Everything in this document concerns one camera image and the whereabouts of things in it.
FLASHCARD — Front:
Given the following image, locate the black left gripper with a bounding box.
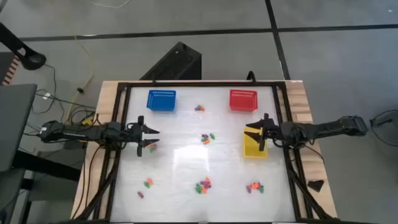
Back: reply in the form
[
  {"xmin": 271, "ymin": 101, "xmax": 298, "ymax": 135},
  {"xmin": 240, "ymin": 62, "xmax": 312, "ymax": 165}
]
[{"xmin": 126, "ymin": 115, "xmax": 160, "ymax": 158}]

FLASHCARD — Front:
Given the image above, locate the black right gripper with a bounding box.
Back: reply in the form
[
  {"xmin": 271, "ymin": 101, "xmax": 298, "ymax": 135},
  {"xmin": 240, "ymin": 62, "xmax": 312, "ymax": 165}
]
[{"xmin": 243, "ymin": 113, "xmax": 282, "ymax": 152}]

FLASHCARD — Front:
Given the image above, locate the yellow plastic basket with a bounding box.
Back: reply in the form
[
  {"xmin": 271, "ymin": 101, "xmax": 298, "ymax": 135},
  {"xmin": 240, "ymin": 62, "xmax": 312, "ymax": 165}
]
[{"xmin": 243, "ymin": 126, "xmax": 269, "ymax": 159}]

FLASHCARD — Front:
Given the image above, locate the red plastic basket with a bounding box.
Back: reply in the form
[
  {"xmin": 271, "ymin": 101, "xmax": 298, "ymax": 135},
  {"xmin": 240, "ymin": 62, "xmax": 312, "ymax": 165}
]
[{"xmin": 229, "ymin": 89, "xmax": 259, "ymax": 112}]

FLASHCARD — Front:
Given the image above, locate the blue plastic basket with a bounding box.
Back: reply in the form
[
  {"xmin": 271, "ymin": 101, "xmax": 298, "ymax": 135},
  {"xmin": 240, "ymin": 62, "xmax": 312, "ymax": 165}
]
[{"xmin": 146, "ymin": 89, "xmax": 177, "ymax": 112}]

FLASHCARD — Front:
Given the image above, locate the black perforated box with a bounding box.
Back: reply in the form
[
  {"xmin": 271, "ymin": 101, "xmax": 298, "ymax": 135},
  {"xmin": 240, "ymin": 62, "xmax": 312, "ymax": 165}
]
[{"xmin": 139, "ymin": 40, "xmax": 203, "ymax": 82}]

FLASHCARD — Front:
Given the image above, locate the black triangular block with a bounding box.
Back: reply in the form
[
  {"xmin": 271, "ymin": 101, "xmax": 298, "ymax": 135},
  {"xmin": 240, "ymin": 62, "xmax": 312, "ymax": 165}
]
[{"xmin": 307, "ymin": 179, "xmax": 325, "ymax": 193}]

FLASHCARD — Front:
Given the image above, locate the black desk leg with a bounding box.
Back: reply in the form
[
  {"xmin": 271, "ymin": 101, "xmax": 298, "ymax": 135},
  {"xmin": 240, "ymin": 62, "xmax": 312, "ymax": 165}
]
[{"xmin": 11, "ymin": 150, "xmax": 82, "ymax": 182}]

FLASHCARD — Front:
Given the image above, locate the grey desk top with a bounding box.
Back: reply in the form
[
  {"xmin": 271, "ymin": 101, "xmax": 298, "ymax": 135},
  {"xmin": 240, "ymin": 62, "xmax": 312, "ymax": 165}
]
[{"xmin": 0, "ymin": 83, "xmax": 38, "ymax": 174}]

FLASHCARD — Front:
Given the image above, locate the orange black striped mat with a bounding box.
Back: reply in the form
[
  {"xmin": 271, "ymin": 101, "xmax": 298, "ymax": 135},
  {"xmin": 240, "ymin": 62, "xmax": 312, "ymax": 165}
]
[{"xmin": 1, "ymin": 57, "xmax": 20, "ymax": 86}]

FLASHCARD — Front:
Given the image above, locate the black floor stand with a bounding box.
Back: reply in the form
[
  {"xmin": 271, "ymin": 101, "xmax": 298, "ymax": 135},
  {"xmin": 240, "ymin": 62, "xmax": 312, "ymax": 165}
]
[{"xmin": 0, "ymin": 21, "xmax": 47, "ymax": 71}]

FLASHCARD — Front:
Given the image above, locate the black table frame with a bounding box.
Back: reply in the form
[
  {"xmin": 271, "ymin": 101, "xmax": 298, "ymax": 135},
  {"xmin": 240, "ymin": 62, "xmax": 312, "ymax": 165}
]
[{"xmin": 72, "ymin": 80, "xmax": 335, "ymax": 224}]

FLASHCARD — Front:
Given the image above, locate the yellow floor cable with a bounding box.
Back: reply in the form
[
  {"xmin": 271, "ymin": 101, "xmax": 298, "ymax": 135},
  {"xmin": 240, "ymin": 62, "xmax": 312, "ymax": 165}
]
[{"xmin": 65, "ymin": 34, "xmax": 95, "ymax": 125}]

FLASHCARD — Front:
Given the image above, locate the white floor cable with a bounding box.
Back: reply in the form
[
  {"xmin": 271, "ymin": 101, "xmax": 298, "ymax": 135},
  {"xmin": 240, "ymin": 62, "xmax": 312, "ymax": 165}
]
[{"xmin": 89, "ymin": 0, "xmax": 131, "ymax": 9}]

